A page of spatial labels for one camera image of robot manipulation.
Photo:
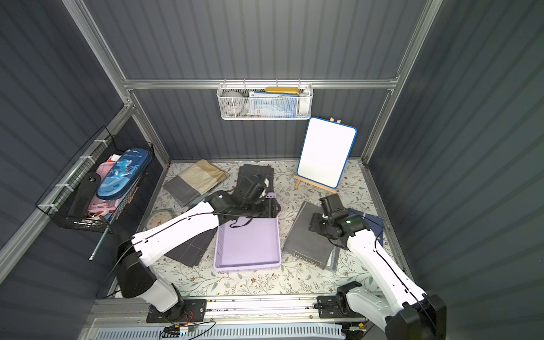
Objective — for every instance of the navy blue folded pillowcase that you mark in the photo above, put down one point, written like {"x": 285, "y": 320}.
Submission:
{"x": 376, "y": 224}

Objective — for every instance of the white wire wall basket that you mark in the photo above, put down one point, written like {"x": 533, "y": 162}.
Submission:
{"x": 304, "y": 105}

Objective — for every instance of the dark grey checked pillowcase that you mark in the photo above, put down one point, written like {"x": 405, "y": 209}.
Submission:
{"x": 251, "y": 170}
{"x": 191, "y": 252}

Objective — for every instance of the pink pouch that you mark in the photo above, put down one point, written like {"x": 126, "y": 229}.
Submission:
{"x": 97, "y": 205}

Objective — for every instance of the purple plastic basket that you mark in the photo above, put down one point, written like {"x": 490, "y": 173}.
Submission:
{"x": 249, "y": 239}

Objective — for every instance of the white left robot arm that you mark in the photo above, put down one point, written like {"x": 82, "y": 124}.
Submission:
{"x": 136, "y": 256}

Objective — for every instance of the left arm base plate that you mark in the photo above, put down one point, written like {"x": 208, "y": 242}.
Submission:
{"x": 191, "y": 310}

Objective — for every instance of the black handle tool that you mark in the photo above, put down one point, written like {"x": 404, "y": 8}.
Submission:
{"x": 86, "y": 190}

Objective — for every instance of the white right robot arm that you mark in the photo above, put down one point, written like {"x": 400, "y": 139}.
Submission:
{"x": 405, "y": 311}

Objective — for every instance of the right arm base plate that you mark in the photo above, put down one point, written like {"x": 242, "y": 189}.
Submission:
{"x": 334, "y": 307}

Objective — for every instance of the blue shark pencil case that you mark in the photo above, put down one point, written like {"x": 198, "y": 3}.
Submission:
{"x": 124, "y": 173}

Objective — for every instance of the black wire wall basket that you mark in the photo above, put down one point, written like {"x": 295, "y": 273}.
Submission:
{"x": 131, "y": 208}

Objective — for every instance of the dark grey checked pillowcase back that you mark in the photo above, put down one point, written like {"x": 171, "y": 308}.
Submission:
{"x": 251, "y": 170}

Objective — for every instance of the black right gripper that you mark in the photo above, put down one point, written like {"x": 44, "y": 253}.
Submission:
{"x": 322, "y": 219}

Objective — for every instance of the white tape roll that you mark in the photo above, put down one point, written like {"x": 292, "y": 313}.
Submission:
{"x": 232, "y": 103}

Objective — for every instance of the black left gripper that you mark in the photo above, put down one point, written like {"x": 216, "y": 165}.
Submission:
{"x": 258, "y": 197}

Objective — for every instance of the yellow box in basket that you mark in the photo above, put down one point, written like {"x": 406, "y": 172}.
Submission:
{"x": 291, "y": 90}

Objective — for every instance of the blue framed whiteboard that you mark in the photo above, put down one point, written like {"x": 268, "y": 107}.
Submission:
{"x": 344, "y": 139}

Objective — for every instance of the blue white packet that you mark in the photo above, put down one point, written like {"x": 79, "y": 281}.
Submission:
{"x": 272, "y": 105}

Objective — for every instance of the beige grey folded pillowcase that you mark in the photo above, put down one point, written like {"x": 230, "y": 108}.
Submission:
{"x": 195, "y": 181}

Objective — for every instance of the plain grey pillowcase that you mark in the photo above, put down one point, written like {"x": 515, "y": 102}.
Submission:
{"x": 308, "y": 246}

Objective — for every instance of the green round clock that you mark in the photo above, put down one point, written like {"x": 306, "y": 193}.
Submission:
{"x": 158, "y": 218}

